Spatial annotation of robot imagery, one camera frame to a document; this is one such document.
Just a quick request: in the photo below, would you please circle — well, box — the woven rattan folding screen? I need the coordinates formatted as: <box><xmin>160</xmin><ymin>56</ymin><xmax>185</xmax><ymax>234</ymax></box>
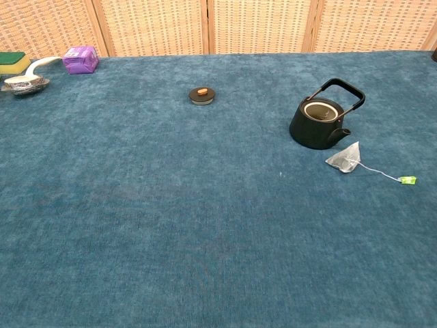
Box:
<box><xmin>0</xmin><ymin>0</ymin><xmax>437</xmax><ymax>59</ymax></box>

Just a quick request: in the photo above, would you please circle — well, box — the purple paper-wrapped box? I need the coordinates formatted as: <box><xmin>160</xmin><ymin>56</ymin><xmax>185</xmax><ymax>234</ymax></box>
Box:
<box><xmin>61</xmin><ymin>45</ymin><xmax>100</xmax><ymax>75</ymax></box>

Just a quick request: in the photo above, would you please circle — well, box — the black cast iron teapot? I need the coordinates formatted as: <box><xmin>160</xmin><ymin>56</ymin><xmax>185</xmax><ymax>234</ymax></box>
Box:
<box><xmin>289</xmin><ymin>78</ymin><xmax>366</xmax><ymax>150</ymax></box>

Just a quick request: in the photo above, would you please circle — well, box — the pyramid tea bag with string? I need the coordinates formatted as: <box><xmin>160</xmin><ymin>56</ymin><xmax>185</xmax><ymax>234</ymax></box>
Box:
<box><xmin>325</xmin><ymin>141</ymin><xmax>418</xmax><ymax>186</ymax></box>

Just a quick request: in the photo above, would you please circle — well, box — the yellow green sponge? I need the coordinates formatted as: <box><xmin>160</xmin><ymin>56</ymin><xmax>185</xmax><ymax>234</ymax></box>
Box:
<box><xmin>0</xmin><ymin>51</ymin><xmax>31</xmax><ymax>74</ymax></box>

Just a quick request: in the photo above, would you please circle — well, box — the blue velvet tablecloth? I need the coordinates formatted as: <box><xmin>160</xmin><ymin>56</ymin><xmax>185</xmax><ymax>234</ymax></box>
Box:
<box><xmin>0</xmin><ymin>50</ymin><xmax>437</xmax><ymax>328</ymax></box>

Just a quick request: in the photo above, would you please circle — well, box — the black teapot lid wooden knob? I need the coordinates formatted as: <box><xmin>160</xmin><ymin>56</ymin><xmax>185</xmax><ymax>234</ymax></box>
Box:
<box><xmin>188</xmin><ymin>86</ymin><xmax>216</xmax><ymax>106</ymax></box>

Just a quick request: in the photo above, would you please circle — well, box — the white ceramic spoon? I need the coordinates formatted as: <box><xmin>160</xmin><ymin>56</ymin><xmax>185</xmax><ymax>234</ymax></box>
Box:
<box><xmin>13</xmin><ymin>56</ymin><xmax>63</xmax><ymax>83</ymax></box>

